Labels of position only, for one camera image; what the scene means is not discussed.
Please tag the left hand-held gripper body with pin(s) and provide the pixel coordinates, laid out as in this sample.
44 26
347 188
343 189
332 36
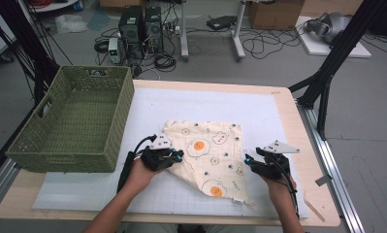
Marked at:
157 158

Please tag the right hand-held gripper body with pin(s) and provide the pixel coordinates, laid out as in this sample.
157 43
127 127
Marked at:
275 170

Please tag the cream egg-print cloth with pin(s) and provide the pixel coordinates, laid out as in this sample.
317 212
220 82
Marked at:
213 152

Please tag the green woven basket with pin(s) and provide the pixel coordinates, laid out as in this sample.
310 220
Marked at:
81 106

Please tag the person's right hand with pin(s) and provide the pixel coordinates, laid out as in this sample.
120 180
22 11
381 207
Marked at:
280 191

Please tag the person's left hand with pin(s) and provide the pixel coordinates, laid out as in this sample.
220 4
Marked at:
137 178

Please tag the white grid mat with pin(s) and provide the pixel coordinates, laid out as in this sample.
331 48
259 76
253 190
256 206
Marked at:
187 103

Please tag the grey tape piece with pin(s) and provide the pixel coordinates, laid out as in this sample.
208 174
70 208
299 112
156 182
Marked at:
323 180

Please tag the thin wooden stick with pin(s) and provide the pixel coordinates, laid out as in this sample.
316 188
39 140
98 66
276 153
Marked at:
314 210

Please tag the white power supply unit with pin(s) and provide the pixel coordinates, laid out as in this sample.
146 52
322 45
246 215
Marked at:
114 50

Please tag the white floor board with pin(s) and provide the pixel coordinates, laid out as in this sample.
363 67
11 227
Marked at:
320 48

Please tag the white desk leg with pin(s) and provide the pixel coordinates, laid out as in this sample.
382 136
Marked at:
184 32
238 35

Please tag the white power strip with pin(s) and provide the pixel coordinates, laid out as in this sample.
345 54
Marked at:
172 30

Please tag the slim black computer tower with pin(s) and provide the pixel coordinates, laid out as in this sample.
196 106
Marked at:
154 30

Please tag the large black computer tower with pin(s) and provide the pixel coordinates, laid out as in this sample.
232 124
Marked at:
131 32

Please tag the black flat device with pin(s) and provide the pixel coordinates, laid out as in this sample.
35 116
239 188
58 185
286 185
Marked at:
221 22

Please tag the large cardboard box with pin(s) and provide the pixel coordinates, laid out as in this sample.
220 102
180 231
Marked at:
275 14

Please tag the grey headset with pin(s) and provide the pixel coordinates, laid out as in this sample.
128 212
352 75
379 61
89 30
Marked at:
330 26

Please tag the teal floor sheet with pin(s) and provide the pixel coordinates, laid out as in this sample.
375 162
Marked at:
99 21

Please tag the clear plastic bag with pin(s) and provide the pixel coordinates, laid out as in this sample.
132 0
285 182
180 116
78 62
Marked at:
70 24

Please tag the aluminium rail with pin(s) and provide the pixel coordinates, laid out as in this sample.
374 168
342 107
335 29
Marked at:
0 184
330 161

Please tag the black metal frame stand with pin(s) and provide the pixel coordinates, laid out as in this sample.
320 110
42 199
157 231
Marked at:
339 48
26 42

